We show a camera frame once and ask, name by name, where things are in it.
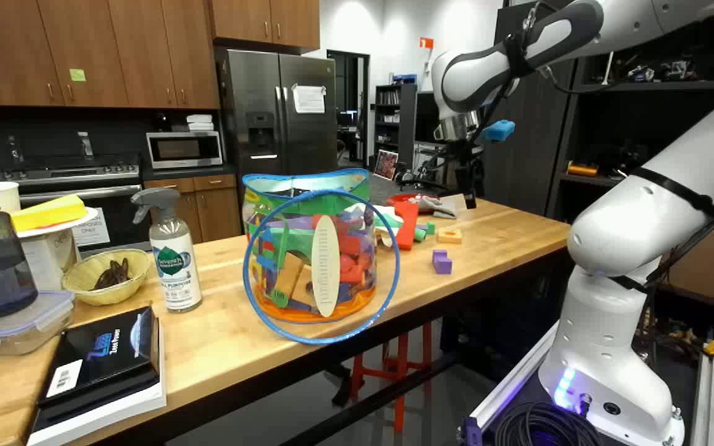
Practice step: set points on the white spray bottle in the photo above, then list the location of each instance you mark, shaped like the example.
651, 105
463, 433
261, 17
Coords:
173, 263

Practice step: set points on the brown wooden wall cabinets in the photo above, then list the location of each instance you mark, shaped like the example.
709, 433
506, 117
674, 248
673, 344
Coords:
125, 52

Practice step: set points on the white paper on refrigerator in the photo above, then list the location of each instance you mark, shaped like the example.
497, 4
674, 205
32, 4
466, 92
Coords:
309, 100

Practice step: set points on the blue wrist camera box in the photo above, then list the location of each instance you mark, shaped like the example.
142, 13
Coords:
497, 130

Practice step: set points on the yellow sponge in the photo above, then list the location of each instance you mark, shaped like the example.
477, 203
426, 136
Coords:
48, 215

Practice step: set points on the green sticker on cabinet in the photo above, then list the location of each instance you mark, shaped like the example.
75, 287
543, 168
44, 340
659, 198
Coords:
77, 75

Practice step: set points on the black oven range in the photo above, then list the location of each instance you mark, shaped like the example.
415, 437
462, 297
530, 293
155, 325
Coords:
85, 188

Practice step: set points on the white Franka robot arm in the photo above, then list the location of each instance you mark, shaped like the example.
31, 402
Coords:
621, 232

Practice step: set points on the purple notched foam block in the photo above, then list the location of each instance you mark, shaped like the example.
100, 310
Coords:
441, 263

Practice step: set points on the black storage shelf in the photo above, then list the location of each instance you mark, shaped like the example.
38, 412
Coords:
656, 89

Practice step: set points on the red metal stool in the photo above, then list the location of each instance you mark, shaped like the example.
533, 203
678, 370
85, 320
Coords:
394, 364

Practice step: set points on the orange block with round hole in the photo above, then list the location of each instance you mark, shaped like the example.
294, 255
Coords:
450, 236

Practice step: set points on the black flat box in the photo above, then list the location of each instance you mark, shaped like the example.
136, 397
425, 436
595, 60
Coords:
100, 364

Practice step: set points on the red foam block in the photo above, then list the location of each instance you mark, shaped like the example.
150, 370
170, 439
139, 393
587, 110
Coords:
408, 225

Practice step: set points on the silver microwave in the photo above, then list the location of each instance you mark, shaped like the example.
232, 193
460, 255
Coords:
183, 151

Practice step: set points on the clear plastic lidded container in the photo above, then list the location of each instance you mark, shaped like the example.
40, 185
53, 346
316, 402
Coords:
18, 325

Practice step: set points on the white paper on oven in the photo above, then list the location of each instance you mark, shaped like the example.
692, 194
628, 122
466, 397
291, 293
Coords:
89, 230

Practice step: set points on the green foam block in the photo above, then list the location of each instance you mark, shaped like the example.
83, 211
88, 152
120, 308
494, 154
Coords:
430, 226
420, 235

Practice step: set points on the clear toy bag with blocks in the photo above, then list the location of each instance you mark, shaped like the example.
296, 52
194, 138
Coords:
316, 263

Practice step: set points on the brown wooden base cabinets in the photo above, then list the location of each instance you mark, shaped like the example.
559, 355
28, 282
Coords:
209, 206

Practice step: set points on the grey cloth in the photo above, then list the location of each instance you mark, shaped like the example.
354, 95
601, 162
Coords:
446, 206

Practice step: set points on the black table frame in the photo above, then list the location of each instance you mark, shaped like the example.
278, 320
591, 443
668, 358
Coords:
389, 388

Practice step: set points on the stainless steel refrigerator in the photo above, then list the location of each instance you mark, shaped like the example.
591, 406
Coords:
278, 115

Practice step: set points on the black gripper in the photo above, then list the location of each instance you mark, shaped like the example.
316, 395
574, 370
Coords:
466, 161

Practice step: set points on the yellow-green bowl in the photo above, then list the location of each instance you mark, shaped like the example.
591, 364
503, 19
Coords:
104, 277

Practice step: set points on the white plate stand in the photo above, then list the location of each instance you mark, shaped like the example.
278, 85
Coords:
51, 251

